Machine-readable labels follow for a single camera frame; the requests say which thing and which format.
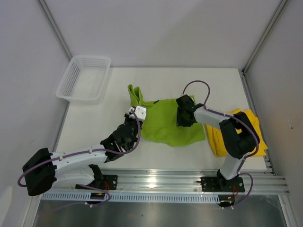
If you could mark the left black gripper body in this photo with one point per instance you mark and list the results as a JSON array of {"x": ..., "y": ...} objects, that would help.
[{"x": 130, "y": 121}]

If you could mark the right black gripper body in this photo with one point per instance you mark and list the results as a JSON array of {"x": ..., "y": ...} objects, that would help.
[{"x": 181, "y": 119}]

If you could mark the green fabric shorts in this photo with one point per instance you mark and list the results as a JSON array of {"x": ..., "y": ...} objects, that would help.
[{"x": 160, "y": 124}]

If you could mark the yellow fabric shorts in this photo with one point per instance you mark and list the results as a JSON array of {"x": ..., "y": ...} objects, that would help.
[{"x": 236, "y": 140}]

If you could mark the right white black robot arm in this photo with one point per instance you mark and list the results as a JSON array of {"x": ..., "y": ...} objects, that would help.
[{"x": 231, "y": 167}]

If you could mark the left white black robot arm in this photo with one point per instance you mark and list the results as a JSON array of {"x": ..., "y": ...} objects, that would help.
[{"x": 80, "y": 169}]

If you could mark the white plastic mesh basket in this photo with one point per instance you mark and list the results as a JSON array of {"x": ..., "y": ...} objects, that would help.
[{"x": 85, "y": 79}]

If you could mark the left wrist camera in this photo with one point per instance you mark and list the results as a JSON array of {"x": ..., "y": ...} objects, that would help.
[{"x": 139, "y": 111}]

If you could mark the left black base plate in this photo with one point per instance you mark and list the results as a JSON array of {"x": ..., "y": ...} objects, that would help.
[{"x": 104, "y": 182}]

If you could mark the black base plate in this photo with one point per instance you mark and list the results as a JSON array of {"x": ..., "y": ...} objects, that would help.
[
  {"x": 104, "y": 182},
  {"x": 213, "y": 184}
]

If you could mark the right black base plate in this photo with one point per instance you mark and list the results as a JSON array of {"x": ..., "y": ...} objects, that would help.
[{"x": 213, "y": 184}]

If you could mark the white slotted cable duct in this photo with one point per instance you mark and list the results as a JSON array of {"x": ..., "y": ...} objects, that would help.
[{"x": 132, "y": 197}]

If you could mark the aluminium mounting rail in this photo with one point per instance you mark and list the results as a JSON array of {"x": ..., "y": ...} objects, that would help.
[{"x": 173, "y": 181}]

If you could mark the right aluminium corner post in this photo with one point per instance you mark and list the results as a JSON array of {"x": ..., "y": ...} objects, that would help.
[{"x": 266, "y": 34}]

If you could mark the aluminium corner post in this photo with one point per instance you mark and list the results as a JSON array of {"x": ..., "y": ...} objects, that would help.
[
  {"x": 54, "y": 28},
  {"x": 266, "y": 34}
]

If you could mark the left aluminium corner post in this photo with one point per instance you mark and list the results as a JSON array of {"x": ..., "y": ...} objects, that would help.
[{"x": 54, "y": 28}]

